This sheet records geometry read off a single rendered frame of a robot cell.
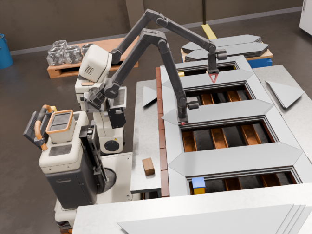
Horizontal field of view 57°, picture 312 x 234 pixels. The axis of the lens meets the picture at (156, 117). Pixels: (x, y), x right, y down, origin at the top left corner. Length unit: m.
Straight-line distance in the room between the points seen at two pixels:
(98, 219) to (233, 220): 0.53
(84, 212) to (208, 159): 0.73
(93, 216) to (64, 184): 0.87
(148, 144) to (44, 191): 1.31
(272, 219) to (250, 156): 0.58
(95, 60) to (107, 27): 4.11
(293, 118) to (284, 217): 1.08
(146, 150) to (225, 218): 0.99
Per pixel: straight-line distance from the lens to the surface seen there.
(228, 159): 1.64
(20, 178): 3.26
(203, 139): 2.21
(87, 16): 5.76
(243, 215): 1.16
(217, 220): 1.14
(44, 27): 6.00
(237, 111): 1.99
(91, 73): 1.72
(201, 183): 1.48
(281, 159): 1.68
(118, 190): 2.33
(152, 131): 2.13
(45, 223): 2.74
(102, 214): 1.25
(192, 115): 1.95
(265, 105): 2.05
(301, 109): 2.23
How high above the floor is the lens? 2.03
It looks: 37 degrees down
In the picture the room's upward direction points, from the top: 9 degrees counter-clockwise
